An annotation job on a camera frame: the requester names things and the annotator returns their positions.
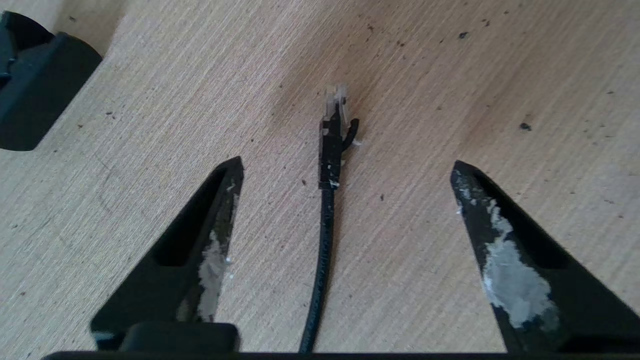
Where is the black cable with round disc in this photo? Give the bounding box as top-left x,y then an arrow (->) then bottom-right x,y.
299,85 -> 361,353

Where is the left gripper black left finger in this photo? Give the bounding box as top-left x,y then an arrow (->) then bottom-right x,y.
90,156 -> 245,351

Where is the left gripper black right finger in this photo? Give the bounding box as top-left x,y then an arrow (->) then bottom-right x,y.
450,160 -> 640,353

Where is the small black plastic box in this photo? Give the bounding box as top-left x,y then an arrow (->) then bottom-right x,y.
0,11 -> 103,152

